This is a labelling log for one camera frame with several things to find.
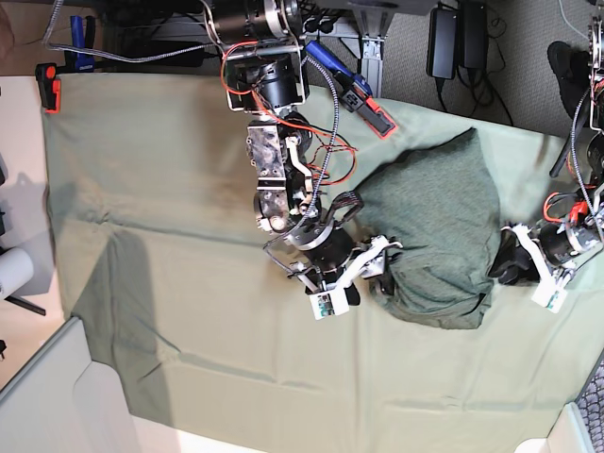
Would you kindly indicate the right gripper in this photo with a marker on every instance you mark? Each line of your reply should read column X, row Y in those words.
column 331, row 251

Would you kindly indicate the blue clamp handle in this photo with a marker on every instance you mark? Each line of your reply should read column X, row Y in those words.
column 83, row 31

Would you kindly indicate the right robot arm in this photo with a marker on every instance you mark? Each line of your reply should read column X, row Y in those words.
column 265, row 56

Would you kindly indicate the aluminium frame leg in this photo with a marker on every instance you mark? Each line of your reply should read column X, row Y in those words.
column 373, row 20

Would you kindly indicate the light green table cloth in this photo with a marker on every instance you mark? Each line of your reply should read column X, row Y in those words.
column 158, row 252

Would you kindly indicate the black power brick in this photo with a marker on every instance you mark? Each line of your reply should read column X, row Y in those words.
column 472, row 35
column 442, row 43

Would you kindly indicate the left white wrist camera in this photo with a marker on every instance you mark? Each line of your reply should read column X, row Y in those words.
column 549, row 295

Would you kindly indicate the red black corner clamp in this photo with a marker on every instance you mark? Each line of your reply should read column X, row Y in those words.
column 49, row 86

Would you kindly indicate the white foam board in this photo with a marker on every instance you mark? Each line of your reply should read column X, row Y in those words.
column 63, row 401

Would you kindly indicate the black power brick right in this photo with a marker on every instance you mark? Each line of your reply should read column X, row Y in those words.
column 472, row 35

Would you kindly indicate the blue orange bar clamp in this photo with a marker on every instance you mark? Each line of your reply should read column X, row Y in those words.
column 356, row 95

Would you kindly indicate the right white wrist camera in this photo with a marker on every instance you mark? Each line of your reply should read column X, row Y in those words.
column 329, row 303

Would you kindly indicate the white paper roll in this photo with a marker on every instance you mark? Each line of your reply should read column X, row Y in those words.
column 16, row 269

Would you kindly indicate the black power brick left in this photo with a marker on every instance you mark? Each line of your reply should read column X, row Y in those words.
column 442, row 43

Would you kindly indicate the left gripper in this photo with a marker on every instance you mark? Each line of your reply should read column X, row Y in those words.
column 548, row 251

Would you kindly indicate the green T-shirt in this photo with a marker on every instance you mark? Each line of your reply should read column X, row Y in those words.
column 442, row 204

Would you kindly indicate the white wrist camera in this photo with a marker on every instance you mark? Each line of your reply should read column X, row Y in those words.
column 549, row 295
column 329, row 303

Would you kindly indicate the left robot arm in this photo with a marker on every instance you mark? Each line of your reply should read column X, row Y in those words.
column 579, row 74

